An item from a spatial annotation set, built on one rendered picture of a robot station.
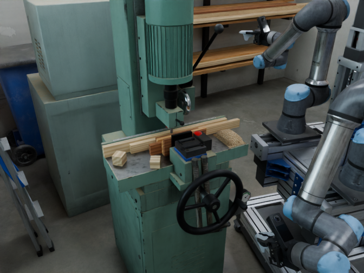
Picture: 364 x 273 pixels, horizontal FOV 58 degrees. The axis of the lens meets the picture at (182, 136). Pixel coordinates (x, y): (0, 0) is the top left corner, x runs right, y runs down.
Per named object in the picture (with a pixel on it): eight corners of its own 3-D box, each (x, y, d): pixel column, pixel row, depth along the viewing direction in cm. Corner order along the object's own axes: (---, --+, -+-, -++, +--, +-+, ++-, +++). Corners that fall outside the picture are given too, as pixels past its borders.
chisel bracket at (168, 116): (169, 132, 137) (168, 113, 133) (155, 119, 148) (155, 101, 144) (184, 128, 140) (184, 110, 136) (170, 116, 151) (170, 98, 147)
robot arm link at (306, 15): (319, 14, 140) (257, 75, 182) (336, 12, 145) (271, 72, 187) (306, -7, 143) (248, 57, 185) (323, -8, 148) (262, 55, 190)
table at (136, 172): (126, 208, 116) (125, 195, 114) (103, 166, 140) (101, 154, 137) (261, 165, 141) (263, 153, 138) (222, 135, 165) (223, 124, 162)
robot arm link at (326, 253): (358, 265, 88) (341, 291, 85) (325, 254, 98) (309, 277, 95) (343, 245, 87) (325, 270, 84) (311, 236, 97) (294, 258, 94)
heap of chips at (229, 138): (229, 148, 142) (230, 140, 140) (212, 134, 153) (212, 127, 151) (246, 143, 146) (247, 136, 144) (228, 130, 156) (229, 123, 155)
